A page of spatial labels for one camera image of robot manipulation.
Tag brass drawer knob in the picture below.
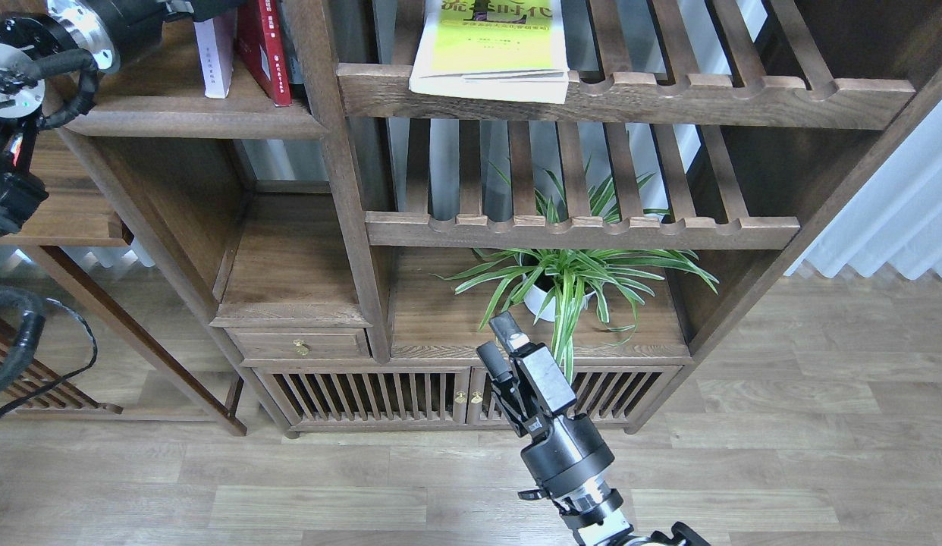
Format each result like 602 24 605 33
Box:
292 339 311 356

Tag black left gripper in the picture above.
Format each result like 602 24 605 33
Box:
99 1 243 53

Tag upright books on shelf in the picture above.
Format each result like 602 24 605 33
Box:
277 1 305 87

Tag large dark wooden bookshelf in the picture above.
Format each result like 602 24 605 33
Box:
58 1 942 435

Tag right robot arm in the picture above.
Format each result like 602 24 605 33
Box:
477 312 708 545

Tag yellow-green paperback book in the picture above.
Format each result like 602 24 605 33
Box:
409 1 570 105

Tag white lavender paperback book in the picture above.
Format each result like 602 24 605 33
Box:
193 10 237 99

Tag white curtain right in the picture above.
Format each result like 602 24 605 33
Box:
786 100 942 280

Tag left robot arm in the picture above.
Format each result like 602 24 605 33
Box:
0 1 246 436

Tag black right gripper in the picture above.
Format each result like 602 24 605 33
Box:
476 312 614 497

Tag wooden side table left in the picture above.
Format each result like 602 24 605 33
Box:
0 133 248 436

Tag red paperback book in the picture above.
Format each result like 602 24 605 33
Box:
236 1 292 107

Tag spider plant in white pot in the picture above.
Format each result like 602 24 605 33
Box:
438 155 721 384

